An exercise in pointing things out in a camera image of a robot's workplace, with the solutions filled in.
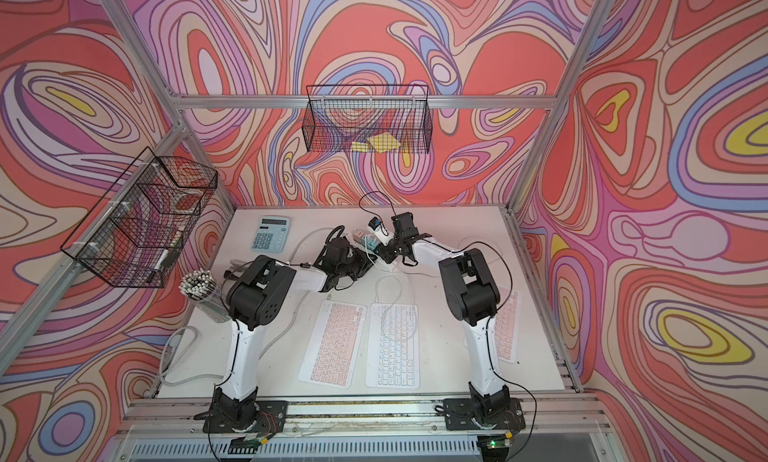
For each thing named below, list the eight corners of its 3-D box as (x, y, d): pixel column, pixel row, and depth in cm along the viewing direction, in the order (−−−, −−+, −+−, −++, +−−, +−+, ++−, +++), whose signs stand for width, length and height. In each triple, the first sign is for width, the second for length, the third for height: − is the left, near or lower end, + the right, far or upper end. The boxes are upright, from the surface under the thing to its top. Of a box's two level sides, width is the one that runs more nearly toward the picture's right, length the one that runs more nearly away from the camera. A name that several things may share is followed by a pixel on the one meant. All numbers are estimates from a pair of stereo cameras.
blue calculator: (253, 253, 110) (249, 246, 106) (264, 224, 119) (260, 216, 116) (284, 253, 110) (280, 246, 106) (292, 224, 119) (289, 216, 116)
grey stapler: (226, 281, 102) (221, 275, 100) (236, 264, 107) (232, 258, 104) (240, 283, 102) (235, 277, 99) (249, 266, 106) (245, 260, 103)
